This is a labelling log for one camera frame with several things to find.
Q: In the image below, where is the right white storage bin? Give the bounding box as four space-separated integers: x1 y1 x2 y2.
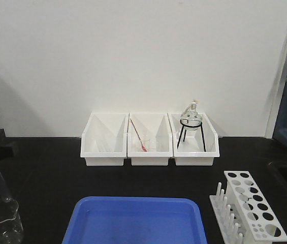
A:
168 113 220 166

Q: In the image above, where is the middle white storage bin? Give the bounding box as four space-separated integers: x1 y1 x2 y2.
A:
127 112 173 166

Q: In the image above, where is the red striped glass rod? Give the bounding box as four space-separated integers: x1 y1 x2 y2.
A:
130 118 147 152

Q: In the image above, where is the round glass flask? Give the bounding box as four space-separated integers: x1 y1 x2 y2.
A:
180 100 202 131

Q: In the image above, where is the left white storage bin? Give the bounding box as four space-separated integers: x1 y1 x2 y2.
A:
80 113 129 166

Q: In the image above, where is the small glass beaker in bin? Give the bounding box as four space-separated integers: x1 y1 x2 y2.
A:
138 138 150 152

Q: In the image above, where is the black tripod stand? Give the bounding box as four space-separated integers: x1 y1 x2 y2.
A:
176 119 206 152

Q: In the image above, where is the white test tube rack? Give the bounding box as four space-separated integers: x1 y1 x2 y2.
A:
209 171 287 243

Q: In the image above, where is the blue plastic tray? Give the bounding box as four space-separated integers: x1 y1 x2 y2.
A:
62 196 207 243

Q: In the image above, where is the white storage bin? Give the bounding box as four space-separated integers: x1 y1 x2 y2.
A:
80 113 129 166
127 112 173 166
168 113 220 166

